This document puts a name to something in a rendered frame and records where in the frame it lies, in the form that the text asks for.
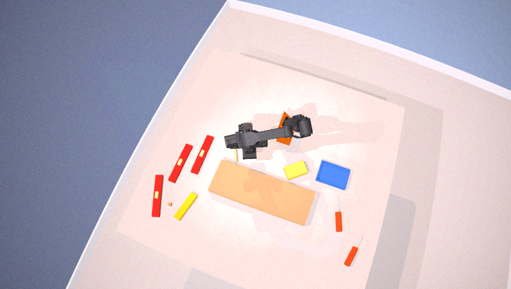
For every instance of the blue tray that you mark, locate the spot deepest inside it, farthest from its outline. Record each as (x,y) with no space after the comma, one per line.
(333,175)

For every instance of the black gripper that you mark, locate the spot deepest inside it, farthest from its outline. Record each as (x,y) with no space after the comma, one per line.
(261,144)

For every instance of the orange-handled awl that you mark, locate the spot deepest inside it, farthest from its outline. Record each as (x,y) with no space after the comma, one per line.
(338,219)
(352,254)

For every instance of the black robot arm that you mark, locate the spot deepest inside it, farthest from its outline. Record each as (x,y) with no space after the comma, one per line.
(246,138)

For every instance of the red flat bar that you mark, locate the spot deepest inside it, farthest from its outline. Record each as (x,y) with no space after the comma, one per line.
(157,196)
(202,154)
(180,163)

